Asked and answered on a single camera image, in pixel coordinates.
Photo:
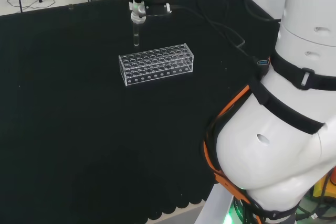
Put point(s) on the clear glass test tube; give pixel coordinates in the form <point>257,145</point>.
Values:
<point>136,36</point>

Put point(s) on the clear plastic test tube rack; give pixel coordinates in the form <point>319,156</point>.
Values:
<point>157,64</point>

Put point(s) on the black bench cloth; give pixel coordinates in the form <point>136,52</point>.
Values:
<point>105,129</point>

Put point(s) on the yellow stop button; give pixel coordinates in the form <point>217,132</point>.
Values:
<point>323,184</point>

